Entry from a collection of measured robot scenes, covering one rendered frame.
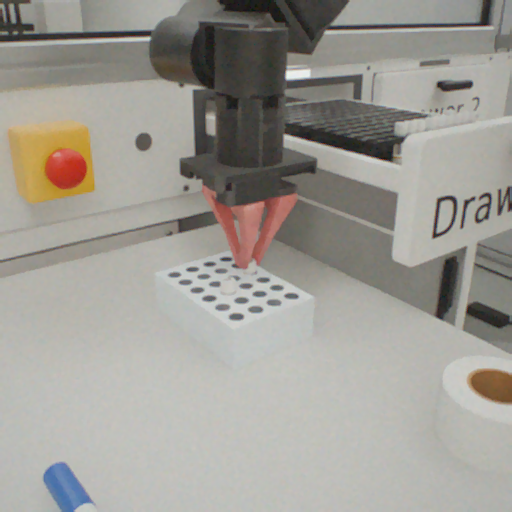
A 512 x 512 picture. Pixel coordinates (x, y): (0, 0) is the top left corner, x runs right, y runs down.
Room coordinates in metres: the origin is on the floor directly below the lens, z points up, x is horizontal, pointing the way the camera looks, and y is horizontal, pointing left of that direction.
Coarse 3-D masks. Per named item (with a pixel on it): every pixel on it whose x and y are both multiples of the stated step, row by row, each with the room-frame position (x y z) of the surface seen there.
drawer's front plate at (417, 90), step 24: (408, 72) 0.91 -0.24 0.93; (432, 72) 0.94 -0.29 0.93; (456, 72) 0.98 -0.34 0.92; (480, 72) 1.02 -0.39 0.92; (384, 96) 0.88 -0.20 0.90; (408, 96) 0.91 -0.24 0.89; (432, 96) 0.95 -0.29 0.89; (456, 96) 0.99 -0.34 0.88; (480, 96) 1.03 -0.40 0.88; (480, 120) 1.04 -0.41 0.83
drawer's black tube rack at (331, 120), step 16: (288, 112) 0.71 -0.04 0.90; (304, 112) 0.71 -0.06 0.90; (320, 112) 0.72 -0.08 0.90; (336, 112) 0.71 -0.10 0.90; (352, 112) 0.73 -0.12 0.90; (368, 112) 0.72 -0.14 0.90; (384, 112) 0.71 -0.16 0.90; (400, 112) 0.72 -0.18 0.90; (416, 112) 0.72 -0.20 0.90; (288, 128) 0.76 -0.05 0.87; (304, 128) 0.62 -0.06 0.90; (320, 128) 0.62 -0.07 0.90; (336, 128) 0.61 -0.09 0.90; (352, 128) 0.62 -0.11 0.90; (368, 128) 0.61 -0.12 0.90; (384, 128) 0.62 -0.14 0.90; (336, 144) 0.66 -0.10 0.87; (352, 144) 0.67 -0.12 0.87; (384, 160) 0.59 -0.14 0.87
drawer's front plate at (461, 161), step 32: (448, 128) 0.47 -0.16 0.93; (480, 128) 0.48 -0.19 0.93; (416, 160) 0.43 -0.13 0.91; (448, 160) 0.45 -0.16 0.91; (480, 160) 0.48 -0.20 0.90; (416, 192) 0.43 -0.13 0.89; (448, 192) 0.46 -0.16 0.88; (480, 192) 0.48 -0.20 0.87; (416, 224) 0.43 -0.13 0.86; (448, 224) 0.46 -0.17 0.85; (480, 224) 0.49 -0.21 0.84; (416, 256) 0.44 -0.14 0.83
